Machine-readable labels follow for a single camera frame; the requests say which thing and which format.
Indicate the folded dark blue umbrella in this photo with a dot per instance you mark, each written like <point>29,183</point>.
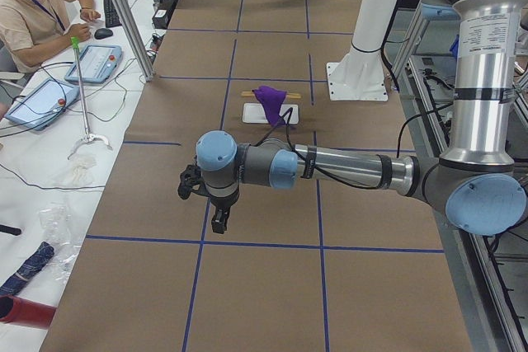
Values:
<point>28,270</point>

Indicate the far teach pendant tablet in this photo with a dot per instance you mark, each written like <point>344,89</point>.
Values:
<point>97,63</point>

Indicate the black tripod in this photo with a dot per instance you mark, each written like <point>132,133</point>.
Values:
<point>10,230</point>

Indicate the teach pendant tablet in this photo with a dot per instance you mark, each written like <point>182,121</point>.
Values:
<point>97,63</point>
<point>43,105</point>

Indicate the near teach pendant tablet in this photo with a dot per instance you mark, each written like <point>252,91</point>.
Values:
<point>43,105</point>

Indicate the grabber tool with green handle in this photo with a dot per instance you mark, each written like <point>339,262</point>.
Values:
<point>89,136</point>

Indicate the red cylinder bottle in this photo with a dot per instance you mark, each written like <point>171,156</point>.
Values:
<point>22,312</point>

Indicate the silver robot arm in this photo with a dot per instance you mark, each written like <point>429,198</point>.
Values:
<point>472,183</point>

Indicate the clear plastic bag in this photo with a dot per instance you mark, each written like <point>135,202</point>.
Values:
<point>58,232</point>

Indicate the white crumpled cloth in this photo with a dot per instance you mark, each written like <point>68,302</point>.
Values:
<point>78,172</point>

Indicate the purple towel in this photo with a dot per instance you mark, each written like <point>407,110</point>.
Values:
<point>271,100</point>

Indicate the aluminium frame post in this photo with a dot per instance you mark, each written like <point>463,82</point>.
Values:
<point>132,33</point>

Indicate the blue plastic bin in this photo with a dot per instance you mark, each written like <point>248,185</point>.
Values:
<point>454,49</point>

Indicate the white towel rack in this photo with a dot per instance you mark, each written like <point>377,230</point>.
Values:
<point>253,113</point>

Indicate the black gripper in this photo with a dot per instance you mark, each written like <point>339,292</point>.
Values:
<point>221,204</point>

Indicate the seated man in beige shirt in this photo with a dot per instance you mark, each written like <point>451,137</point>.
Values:
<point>34,31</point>

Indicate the black computer mouse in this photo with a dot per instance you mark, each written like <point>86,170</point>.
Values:
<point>103,33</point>

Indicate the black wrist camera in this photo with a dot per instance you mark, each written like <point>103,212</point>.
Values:
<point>191,182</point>

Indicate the black keyboard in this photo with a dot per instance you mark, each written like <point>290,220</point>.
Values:
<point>111,15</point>

